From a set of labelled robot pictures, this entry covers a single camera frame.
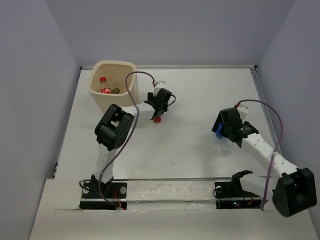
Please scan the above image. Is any cream plastic bin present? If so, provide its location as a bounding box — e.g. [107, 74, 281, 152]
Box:
[88, 60, 139, 113]

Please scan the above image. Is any small clear bottle red cap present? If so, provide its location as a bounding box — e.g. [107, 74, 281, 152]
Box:
[153, 116, 162, 123]

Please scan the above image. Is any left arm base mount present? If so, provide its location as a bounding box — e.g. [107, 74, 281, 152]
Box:
[79, 175, 128, 211]

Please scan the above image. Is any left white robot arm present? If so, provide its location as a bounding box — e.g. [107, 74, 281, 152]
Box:
[83, 88, 174, 198]

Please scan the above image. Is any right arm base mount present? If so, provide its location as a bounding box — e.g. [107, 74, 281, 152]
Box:
[212, 170, 262, 210]

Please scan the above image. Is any clear bottle red cap label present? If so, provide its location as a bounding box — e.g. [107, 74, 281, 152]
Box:
[97, 77, 120, 94]

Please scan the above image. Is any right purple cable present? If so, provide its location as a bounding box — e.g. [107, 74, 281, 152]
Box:
[234, 99, 285, 210]

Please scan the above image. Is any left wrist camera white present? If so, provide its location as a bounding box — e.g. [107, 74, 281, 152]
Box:
[153, 81, 166, 96]

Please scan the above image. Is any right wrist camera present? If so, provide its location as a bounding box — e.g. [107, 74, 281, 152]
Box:
[236, 104, 249, 122]

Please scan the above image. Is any clear bottle blue label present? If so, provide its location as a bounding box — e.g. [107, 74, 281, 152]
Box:
[215, 123, 231, 154]

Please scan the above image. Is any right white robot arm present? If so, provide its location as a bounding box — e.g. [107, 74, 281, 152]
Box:
[212, 105, 318, 218]

